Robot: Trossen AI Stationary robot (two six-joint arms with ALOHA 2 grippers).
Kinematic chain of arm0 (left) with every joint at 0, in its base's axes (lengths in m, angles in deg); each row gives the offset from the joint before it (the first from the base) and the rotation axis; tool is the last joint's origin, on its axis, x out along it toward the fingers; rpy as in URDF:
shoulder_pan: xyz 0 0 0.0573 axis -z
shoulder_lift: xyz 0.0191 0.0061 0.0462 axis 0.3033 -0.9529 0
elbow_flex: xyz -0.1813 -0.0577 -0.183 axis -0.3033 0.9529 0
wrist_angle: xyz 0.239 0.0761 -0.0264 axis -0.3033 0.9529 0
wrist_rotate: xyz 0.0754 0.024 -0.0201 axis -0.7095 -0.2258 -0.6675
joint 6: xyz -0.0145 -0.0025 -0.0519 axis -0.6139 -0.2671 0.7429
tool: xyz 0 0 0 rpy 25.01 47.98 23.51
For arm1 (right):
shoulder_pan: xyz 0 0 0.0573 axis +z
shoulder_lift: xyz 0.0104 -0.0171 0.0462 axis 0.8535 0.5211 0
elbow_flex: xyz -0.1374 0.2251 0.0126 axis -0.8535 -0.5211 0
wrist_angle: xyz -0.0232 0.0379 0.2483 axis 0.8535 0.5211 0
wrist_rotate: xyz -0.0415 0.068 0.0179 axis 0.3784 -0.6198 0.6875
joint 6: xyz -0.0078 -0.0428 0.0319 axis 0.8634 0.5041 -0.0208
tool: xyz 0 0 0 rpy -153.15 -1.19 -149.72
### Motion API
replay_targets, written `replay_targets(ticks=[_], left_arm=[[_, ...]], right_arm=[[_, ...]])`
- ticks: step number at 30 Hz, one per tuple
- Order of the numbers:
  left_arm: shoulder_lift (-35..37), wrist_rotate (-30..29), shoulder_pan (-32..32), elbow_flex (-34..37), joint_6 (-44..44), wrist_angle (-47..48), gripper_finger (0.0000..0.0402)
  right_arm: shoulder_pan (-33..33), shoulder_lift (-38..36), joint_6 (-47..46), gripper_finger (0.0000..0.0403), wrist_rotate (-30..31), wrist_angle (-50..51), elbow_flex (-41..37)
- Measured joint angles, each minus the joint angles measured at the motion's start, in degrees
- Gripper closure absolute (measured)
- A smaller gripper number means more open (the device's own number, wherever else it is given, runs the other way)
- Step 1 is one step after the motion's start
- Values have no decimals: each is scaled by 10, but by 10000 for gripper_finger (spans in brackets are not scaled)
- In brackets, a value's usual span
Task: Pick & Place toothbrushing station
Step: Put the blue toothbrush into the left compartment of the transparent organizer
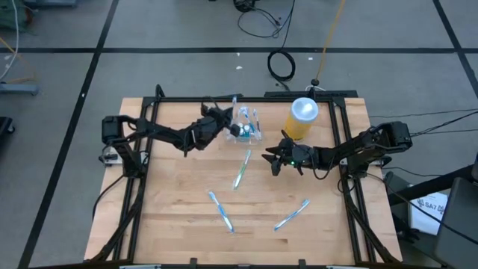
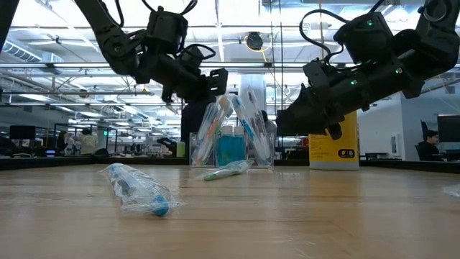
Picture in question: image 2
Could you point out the black aluminium table frame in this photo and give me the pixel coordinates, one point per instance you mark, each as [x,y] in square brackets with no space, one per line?
[54,163]

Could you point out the black computer monitor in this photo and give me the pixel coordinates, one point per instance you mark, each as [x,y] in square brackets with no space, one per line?
[22,132]
[449,127]

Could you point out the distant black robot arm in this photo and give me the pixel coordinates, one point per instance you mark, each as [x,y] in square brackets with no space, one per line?
[167,142]

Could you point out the person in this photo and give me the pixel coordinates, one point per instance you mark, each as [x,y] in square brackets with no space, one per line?
[88,144]
[429,147]
[269,126]
[64,142]
[190,126]

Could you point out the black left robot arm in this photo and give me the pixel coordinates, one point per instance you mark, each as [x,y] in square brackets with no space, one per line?
[115,46]

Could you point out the clear acrylic organizer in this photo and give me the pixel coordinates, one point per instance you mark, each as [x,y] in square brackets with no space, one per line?
[215,163]

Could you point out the pale green container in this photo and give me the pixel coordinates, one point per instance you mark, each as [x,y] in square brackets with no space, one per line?
[180,149]

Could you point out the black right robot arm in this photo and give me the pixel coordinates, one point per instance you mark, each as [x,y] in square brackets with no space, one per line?
[413,61]

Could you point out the white wall box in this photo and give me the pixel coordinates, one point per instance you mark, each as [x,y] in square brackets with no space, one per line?
[396,144]

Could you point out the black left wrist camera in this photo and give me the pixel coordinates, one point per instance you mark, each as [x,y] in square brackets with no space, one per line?
[194,59]

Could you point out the yellow canister with white lid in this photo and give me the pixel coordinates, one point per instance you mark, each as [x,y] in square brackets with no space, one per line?
[334,151]

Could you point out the green toothbrush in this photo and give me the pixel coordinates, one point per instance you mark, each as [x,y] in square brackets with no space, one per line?
[230,169]
[208,151]

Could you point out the small blue mouthwash bottle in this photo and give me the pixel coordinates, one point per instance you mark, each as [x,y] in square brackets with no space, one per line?
[225,151]
[240,151]

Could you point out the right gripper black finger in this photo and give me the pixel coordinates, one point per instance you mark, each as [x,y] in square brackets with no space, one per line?
[312,108]
[305,130]

